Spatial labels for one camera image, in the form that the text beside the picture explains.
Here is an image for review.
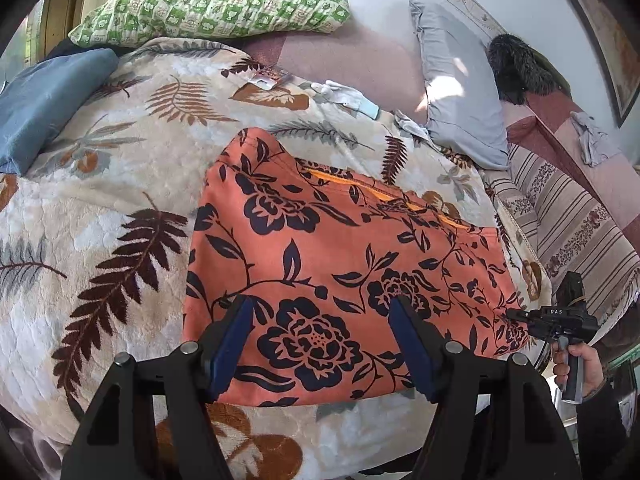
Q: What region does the striped floral blanket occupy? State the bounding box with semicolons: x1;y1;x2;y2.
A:
482;144;640;331

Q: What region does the person's right forearm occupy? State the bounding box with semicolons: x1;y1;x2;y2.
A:
575;379;632;480

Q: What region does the wooden window frame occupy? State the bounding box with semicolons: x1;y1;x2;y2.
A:
40;0;98;56

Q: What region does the leaf-print blanket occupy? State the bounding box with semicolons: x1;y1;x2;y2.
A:
0;36;553;480

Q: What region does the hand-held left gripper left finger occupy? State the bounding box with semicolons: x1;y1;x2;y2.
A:
60;294;256;480

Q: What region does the stained-glass window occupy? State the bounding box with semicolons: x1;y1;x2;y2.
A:
0;7;46;86

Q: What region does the grey pillow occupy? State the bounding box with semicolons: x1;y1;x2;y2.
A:
409;0;510;171

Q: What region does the pink brown quilt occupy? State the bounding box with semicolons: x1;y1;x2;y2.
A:
502;85;640;241

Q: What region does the blue folded cloth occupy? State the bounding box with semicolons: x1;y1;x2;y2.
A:
0;47;121;175

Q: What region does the crumpled white cloth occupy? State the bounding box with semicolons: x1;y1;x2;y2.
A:
570;110;621;168

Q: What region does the light blue sock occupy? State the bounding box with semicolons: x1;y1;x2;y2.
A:
310;80;381;121

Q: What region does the framed wall picture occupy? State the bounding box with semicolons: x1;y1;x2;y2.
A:
545;0;640;128

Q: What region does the orange floral shirt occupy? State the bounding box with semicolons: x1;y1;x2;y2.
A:
182;127;531;407

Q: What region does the mauve bedsheet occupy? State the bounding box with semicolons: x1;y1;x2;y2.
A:
242;24;431;126

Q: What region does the green checked pillow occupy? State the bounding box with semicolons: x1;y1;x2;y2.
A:
67;0;351;47

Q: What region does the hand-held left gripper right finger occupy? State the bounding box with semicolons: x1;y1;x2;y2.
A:
389;295;583;480

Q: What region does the small grey cloth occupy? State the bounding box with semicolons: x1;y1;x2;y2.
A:
392;110;431;141

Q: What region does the person's right hand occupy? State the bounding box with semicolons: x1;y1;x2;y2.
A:
551;342;608;401

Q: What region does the small red packet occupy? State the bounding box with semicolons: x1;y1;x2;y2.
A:
250;66;293;92

